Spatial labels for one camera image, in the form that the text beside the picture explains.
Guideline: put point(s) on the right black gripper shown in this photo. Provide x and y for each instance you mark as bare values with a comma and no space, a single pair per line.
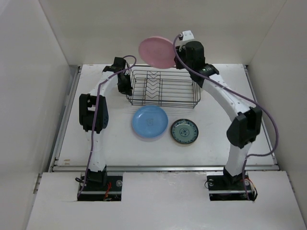
178,65

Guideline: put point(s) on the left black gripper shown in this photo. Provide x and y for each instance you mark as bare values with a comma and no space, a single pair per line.
127,90

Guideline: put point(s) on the pink plastic plate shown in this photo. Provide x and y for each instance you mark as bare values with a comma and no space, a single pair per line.
157,52

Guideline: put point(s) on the metal wire dish rack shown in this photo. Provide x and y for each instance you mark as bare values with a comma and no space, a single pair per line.
163,88

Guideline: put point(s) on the light blue plastic plate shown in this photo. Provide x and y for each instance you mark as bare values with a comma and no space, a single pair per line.
150,121

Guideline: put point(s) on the blue patterned glass plate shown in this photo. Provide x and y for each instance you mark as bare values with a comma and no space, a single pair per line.
184,131

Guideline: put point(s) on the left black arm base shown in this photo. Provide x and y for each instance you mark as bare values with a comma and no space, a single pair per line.
108,191

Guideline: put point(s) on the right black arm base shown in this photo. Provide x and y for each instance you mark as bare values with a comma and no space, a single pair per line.
222,188

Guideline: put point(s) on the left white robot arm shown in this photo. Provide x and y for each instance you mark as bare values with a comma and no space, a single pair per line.
94,117

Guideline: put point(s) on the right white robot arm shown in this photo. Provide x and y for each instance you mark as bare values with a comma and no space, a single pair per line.
245,120

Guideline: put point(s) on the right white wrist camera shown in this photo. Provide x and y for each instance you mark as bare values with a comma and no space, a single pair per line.
186,36

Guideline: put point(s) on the aluminium front rail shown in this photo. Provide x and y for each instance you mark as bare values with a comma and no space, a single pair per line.
163,168

